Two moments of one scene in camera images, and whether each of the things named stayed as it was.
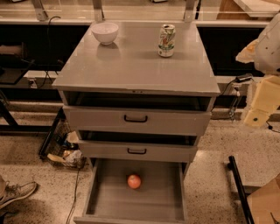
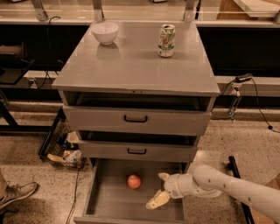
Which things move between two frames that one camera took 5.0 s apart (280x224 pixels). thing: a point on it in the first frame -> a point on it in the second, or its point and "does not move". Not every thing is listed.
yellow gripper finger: (248, 54) -> (176, 186)
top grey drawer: (137, 113) does not move
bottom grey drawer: (161, 198) does not move
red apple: (134, 181) does not move
